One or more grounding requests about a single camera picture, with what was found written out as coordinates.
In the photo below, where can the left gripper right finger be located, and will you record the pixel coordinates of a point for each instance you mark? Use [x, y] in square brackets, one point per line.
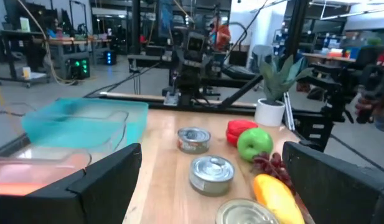
[341, 193]

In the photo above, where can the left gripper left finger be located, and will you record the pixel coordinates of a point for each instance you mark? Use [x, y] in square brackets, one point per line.
[70, 202]

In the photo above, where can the red toy grape bunch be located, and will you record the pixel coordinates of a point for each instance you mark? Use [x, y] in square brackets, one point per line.
[272, 166]

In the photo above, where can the red toy bell pepper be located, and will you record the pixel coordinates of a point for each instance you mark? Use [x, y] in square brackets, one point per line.
[238, 127]

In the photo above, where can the green toy apple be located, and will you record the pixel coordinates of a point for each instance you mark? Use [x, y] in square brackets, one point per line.
[254, 143]

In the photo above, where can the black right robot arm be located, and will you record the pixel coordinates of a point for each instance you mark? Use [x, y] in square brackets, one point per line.
[185, 87]

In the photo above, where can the person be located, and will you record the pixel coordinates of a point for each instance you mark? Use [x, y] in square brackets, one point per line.
[222, 35]

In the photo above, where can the clear plastic bin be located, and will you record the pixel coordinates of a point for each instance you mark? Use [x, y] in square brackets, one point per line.
[82, 158]
[117, 146]

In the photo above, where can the teal plastic bin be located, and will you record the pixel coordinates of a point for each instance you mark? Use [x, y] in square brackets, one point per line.
[135, 118]

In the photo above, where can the potted plant white pot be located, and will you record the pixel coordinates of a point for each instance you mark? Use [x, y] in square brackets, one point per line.
[269, 113]

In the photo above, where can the black computer green lights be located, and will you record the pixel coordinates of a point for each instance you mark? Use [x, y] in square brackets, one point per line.
[79, 67]

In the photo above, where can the black metal rig frame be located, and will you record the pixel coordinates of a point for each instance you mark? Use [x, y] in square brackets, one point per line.
[238, 93]

